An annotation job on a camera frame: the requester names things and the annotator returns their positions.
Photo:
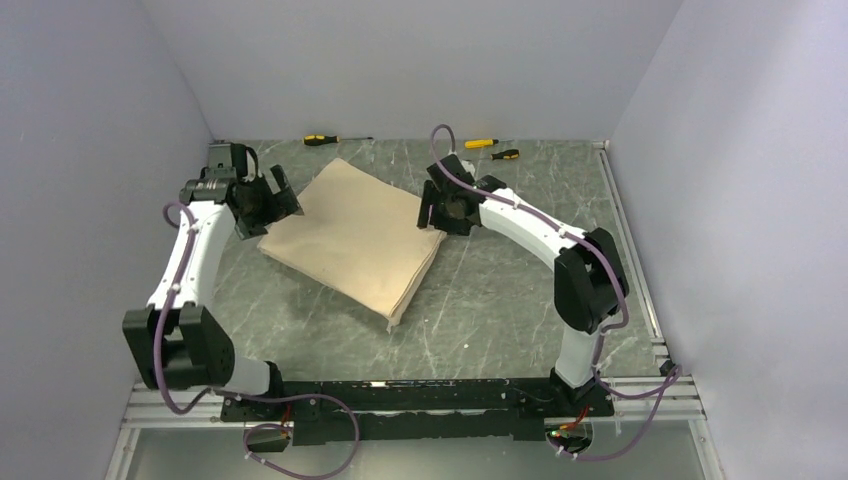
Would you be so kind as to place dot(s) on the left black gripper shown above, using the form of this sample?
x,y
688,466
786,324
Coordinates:
x,y
282,203

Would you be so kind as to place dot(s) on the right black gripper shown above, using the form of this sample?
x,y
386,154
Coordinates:
x,y
433,197

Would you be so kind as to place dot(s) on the beige surgical wrap cloth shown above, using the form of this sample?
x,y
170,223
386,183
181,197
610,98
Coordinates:
x,y
358,236

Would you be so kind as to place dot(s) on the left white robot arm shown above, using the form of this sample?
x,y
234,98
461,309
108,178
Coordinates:
x,y
174,339

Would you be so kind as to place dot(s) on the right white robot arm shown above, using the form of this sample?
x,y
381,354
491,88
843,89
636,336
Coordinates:
x,y
589,285

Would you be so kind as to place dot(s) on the yellow black screwdriver left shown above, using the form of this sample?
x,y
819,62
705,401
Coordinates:
x,y
317,140

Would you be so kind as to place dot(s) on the black yellow short screwdriver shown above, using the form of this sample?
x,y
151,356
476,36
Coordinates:
x,y
509,154

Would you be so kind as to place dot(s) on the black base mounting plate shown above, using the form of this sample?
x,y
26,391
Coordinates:
x,y
329,411

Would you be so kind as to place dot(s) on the right side aluminium rail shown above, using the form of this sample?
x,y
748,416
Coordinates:
x,y
638,282

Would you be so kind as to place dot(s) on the aluminium rail frame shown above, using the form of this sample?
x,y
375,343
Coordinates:
x,y
641,440

